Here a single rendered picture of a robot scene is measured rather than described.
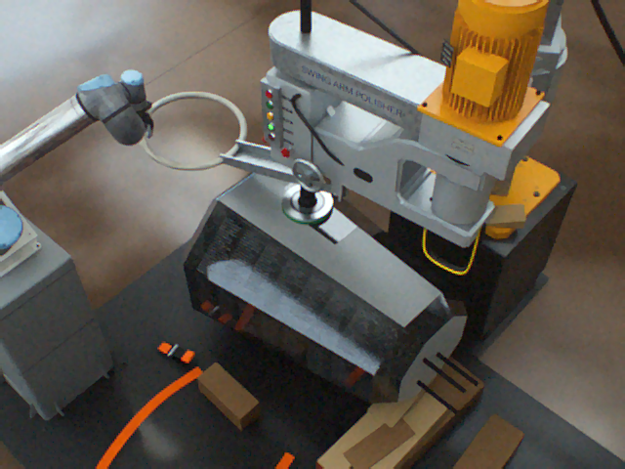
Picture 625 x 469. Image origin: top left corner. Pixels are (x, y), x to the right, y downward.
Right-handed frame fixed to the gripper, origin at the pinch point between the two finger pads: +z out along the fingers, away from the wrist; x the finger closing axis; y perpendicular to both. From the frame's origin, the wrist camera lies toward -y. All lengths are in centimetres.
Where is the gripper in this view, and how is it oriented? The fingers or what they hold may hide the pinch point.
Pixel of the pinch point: (145, 134)
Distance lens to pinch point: 356.9
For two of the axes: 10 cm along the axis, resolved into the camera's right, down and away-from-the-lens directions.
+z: -0.4, 6.0, 8.0
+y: -1.2, 7.9, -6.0
